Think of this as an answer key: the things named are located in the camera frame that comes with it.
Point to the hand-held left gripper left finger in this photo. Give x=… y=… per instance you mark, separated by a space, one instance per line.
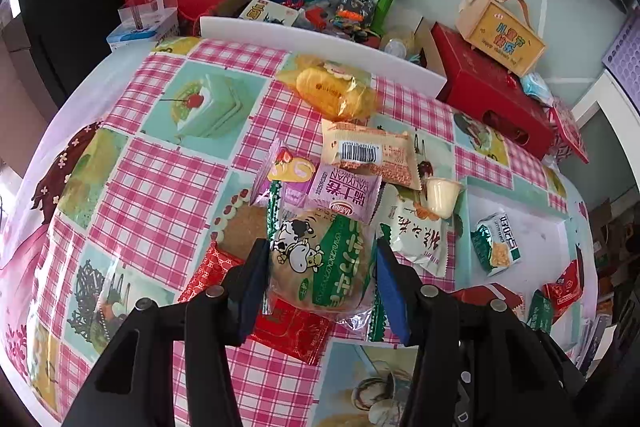
x=252 y=287

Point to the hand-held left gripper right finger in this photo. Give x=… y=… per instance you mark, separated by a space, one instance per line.
x=392 y=297

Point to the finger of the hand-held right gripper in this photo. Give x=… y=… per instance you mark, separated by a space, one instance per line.
x=465 y=397

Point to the red gold patterned packet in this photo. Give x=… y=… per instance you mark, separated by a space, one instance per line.
x=207 y=272

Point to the white packet with red characters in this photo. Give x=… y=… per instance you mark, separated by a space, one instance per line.
x=417 y=232

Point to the green cow print bread packet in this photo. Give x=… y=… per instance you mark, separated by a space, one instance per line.
x=320 y=267

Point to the red snack packet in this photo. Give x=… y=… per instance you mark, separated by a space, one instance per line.
x=485 y=294
x=565 y=287

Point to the cream pudding cup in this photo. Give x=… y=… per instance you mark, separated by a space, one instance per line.
x=442 y=197

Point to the white green corn snack packet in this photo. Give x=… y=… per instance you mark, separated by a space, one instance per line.
x=495 y=244

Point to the purple swiss roll packet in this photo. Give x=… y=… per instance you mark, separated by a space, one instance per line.
x=340 y=192

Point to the white tray with mint rim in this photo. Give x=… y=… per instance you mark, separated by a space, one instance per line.
x=540 y=227

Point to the beige packet with barcode label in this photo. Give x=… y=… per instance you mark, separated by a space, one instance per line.
x=370 y=152

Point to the yellow bread packet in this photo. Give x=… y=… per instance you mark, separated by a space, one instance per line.
x=337 y=89

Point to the red gift box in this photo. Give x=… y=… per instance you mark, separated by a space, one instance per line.
x=492 y=102

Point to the red patterned flat box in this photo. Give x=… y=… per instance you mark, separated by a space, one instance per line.
x=570 y=132

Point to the white foam board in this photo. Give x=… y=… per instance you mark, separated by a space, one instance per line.
x=320 y=47

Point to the clear plastic jar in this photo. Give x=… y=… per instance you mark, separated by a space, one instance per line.
x=395 y=44

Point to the light blue plastic packet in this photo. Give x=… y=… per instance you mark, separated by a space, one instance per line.
x=537 y=87

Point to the white yellow card box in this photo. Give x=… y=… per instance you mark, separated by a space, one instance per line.
x=267 y=12

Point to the blue white tissue box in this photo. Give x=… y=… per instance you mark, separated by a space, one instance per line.
x=135 y=37

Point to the colourful dark pouch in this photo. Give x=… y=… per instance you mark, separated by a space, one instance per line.
x=357 y=7

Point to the clear plastic box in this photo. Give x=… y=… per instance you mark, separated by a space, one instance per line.
x=150 y=9

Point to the purple perforated board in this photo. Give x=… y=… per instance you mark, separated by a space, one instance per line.
x=625 y=52

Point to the white furniture frame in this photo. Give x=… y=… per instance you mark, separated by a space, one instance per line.
x=600 y=99

